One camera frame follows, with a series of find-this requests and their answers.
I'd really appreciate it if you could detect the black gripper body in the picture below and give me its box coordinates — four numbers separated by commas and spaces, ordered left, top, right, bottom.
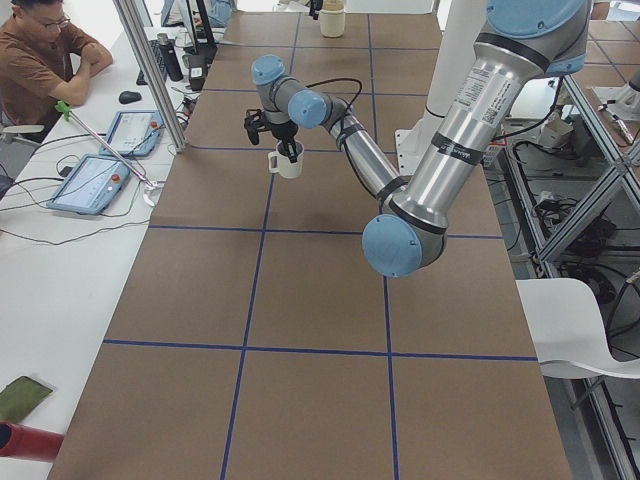
264, 119, 296, 142

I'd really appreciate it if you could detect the white mug with handle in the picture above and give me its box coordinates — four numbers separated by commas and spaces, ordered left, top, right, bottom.
268, 141, 304, 179

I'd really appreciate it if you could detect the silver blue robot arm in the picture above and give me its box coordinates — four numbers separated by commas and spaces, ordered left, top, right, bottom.
245, 1, 592, 277

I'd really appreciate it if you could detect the cream lidded bin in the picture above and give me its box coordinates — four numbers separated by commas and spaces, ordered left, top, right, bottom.
319, 0, 346, 38

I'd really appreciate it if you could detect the black water bottle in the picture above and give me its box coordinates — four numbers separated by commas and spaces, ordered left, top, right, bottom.
157, 33, 184, 82

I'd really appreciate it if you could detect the far blue teach pendant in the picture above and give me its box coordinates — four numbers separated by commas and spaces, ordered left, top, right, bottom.
104, 110, 164, 157

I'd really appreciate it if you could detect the blue teach pendant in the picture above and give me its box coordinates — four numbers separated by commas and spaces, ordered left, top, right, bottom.
46, 155, 130, 215
104, 110, 164, 157

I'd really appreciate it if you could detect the black computer mouse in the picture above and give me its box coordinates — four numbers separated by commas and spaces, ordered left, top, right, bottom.
118, 91, 142, 105

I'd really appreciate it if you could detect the near blue teach pendant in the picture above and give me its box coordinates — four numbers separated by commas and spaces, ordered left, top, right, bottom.
46, 155, 130, 215

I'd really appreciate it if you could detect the grabber stick green tip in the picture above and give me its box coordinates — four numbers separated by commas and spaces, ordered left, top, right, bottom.
55, 100, 161, 207

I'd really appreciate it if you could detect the seated man brown shirt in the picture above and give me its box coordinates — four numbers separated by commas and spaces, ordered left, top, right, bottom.
1, 1, 113, 129

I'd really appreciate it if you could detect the white chair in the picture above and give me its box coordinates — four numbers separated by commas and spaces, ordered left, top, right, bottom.
516, 278, 639, 380

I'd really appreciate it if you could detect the green pouch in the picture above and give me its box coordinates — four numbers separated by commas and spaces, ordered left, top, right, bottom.
1, 376, 53, 423

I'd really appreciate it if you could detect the red cylinder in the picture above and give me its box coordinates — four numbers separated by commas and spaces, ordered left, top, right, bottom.
1, 422, 64, 463

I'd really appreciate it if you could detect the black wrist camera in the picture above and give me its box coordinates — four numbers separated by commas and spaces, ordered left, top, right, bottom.
244, 109, 265, 146

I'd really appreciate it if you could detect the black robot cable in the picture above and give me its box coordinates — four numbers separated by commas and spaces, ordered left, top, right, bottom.
307, 77, 363, 132

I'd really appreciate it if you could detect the aluminium frame post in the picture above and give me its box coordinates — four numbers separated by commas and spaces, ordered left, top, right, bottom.
113, 0, 187, 153

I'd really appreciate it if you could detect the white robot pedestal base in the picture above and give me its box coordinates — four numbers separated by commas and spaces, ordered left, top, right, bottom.
393, 0, 491, 174

